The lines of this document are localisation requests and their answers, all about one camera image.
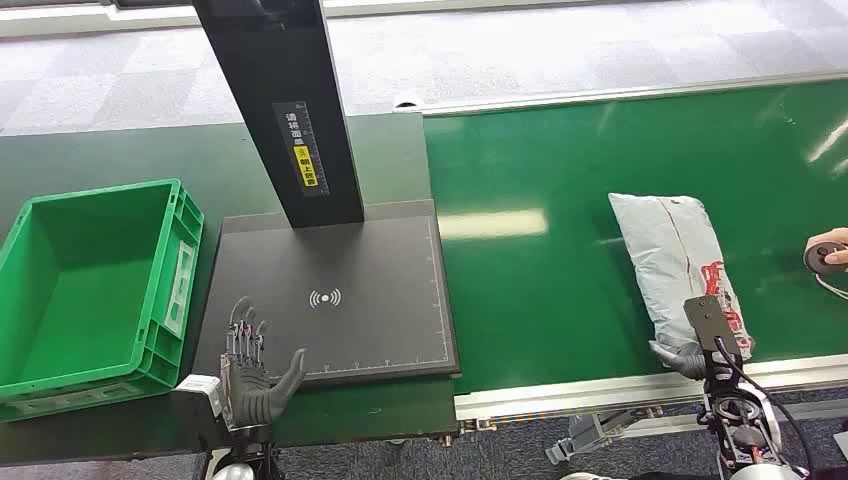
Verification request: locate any grey plastic mailer package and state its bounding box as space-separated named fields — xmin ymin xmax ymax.
xmin=607 ymin=192 xmax=756 ymax=364

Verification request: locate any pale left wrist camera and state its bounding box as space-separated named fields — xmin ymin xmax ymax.
xmin=173 ymin=374 xmax=225 ymax=419

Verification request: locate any silver conveyor rail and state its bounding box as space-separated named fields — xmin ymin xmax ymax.
xmin=453 ymin=353 xmax=848 ymax=423
xmin=393 ymin=68 xmax=848 ymax=118

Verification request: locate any person's hand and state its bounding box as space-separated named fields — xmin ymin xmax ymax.
xmin=806 ymin=227 xmax=848 ymax=268

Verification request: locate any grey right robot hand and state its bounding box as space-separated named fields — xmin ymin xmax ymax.
xmin=648 ymin=340 xmax=708 ymax=381

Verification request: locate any green plastic crate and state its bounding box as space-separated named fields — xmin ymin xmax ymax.
xmin=0 ymin=178 xmax=206 ymax=425

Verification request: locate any white remote cord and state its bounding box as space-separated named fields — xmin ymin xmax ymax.
xmin=814 ymin=272 xmax=848 ymax=302

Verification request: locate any grey round remote control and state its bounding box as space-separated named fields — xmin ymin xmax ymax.
xmin=802 ymin=241 xmax=848 ymax=276

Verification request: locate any green conveyor belt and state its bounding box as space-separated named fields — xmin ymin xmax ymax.
xmin=423 ymin=79 xmax=848 ymax=397

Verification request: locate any black label with yellow sticker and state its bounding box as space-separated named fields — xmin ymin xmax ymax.
xmin=272 ymin=100 xmax=331 ymax=199

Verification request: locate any black inbound scanner machine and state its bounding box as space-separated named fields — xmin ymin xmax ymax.
xmin=191 ymin=0 xmax=462 ymax=390

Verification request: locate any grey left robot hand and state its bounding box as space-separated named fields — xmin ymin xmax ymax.
xmin=220 ymin=296 xmax=308 ymax=429

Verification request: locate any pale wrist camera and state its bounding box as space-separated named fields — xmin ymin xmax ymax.
xmin=173 ymin=374 xmax=225 ymax=419
xmin=682 ymin=295 xmax=743 ymax=360

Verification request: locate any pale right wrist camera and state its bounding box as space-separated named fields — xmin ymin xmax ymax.
xmin=682 ymin=295 xmax=743 ymax=360

